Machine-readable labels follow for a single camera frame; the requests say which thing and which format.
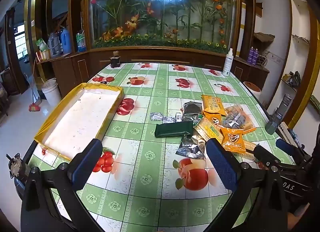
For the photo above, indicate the grey metal cylinder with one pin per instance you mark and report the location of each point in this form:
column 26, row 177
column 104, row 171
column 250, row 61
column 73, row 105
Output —
column 277, row 114

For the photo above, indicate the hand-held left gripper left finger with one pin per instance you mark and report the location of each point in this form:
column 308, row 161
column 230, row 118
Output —
column 85, row 164

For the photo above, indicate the blue green plastic bag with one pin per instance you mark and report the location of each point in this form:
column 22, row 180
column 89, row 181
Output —
column 81, row 41

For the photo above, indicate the grey kettle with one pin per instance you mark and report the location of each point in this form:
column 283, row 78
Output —
column 53, row 44

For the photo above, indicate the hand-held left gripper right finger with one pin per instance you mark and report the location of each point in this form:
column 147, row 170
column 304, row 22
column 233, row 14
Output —
column 221, row 164

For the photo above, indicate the clear packet of dark snacks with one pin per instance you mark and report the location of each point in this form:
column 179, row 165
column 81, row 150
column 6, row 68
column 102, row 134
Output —
column 237, row 118

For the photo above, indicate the clear cracker packet green label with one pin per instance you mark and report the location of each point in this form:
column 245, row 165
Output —
column 207, row 131

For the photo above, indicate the white spray bottle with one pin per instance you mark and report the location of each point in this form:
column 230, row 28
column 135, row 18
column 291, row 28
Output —
column 227, row 66

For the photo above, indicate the dark green snack packet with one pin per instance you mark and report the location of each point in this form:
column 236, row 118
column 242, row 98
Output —
column 173, row 129

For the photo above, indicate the barred window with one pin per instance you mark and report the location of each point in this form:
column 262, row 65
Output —
column 20, row 41

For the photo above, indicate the wooden cabinet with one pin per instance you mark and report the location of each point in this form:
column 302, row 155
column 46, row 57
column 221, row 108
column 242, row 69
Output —
column 82, row 64

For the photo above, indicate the fruit print green tablecloth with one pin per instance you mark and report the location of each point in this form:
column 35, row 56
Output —
column 150, row 172

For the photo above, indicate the green white bag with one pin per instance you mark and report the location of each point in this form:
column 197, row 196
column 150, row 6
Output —
column 41, row 44

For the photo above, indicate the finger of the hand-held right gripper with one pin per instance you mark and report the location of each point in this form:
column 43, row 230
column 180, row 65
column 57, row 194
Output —
column 286, row 146
column 263, row 154

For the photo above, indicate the white plastic bucket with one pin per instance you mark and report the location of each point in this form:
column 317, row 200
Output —
column 52, row 92

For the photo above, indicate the artificial flower glass display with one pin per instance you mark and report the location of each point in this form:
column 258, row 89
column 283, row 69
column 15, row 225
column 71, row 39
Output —
column 162, row 10

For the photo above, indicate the small white candy packet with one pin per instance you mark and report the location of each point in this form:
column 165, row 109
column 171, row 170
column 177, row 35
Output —
column 178, row 117
column 168, row 120
column 156, row 116

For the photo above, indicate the purple bottle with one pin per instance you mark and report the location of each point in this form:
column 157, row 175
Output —
column 255, row 57
column 250, row 56

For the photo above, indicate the red orange box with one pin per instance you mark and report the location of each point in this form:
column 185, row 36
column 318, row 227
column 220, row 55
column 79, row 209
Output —
column 43, row 55

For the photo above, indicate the silver foil snack packet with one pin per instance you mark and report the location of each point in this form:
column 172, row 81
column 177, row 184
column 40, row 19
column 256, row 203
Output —
column 191, row 146
column 191, row 110

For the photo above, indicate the red broom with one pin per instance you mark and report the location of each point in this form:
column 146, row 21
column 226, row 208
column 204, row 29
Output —
column 35, row 106

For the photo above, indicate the blue thermos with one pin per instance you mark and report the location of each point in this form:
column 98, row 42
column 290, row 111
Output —
column 65, row 41

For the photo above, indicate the red brown round stool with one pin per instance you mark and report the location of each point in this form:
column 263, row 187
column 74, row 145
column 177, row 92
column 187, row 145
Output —
column 252, row 86

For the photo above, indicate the large orange snack packet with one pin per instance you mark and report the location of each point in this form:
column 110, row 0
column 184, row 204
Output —
column 213, row 104

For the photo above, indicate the dark glass bottle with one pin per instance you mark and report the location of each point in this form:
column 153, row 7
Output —
column 115, row 61

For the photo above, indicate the yellow-edged white tray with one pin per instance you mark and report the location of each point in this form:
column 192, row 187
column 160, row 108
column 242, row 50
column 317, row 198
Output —
column 80, row 119

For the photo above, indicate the orange round-logo snack packet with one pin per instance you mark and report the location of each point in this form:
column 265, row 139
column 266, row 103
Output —
column 233, row 140
column 213, row 121

